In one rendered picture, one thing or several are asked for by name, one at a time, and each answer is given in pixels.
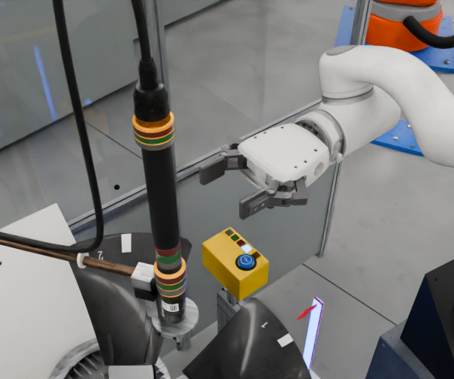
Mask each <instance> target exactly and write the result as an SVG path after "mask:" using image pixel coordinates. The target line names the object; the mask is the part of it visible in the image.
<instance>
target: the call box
mask: <svg viewBox="0 0 454 379"><path fill-rule="evenodd" d="M228 229H231V230H232V231H233V232H234V234H236V235H237V236H238V237H240V239H238V240H237V241H239V240H241V239H242V240H243V241H244V242H245V243H246V244H245V245H247V244H248V245H249V246H250V247H251V250H250V251H248V252H245V251H244V250H243V249H242V247H244V246H245V245H243V246H242V247H240V246H239V245H238V244H237V243H236V242H237V241H233V240H232V239H231V236H233V235H234V234H233V235H230V236H228V235H227V234H226V233H225V231H227V230H228ZM256 251H257V250H256V249H255V248H254V247H253V246H251V245H250V244H249V243H248V242H247V241H246V240H245V239H244V238H242V237H241V236H240V235H239V234H238V233H237V232H236V231H235V230H233V228H232V227H229V228H227V229H226V230H224V231H222V232H221V233H219V234H217V235H215V236H213V237H212V238H210V239H208V240H206V241H205V242H203V243H202V258H203V265H204V266H205V267H206V268H207V269H208V270H209V271H210V272H211V273H212V275H213V276H214V277H215V278H216V279H217V280H218V281H219V282H220V283H221V284H222V285H223V286H224V287H225V288H226V289H227V290H228V291H229V292H230V293H231V294H232V295H233V296H234V297H235V298H236V299H237V300H238V301H241V300H242V299H244V298H245V297H247V296H248V295H249V294H251V293H253V292H254V291H256V290H257V289H258V288H260V287H262V286H263V285H265V284H266V283H267V282H268V266H269V261H268V260H267V259H266V258H265V257H264V256H263V255H262V254H260V253H259V252H258V251H257V252H258V253H259V254H260V255H261V256H260V257H259V258H258V259H255V258H254V257H253V258H254V260H255V261H254V264H253V266H252V267H251V268H241V267H240V266H239V264H238V259H239V257H240V256H242V255H244V254H248V255H251V256H252V254H253V253H255V252H256Z"/></svg>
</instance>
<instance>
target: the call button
mask: <svg viewBox="0 0 454 379"><path fill-rule="evenodd" d="M254 261H255V260H254V258H253V257H252V256H251V255H248V254H244V255H242V256H240V257H239V259H238V264H239V266H240V267H241V268H251V267H252V266H253V264H254Z"/></svg>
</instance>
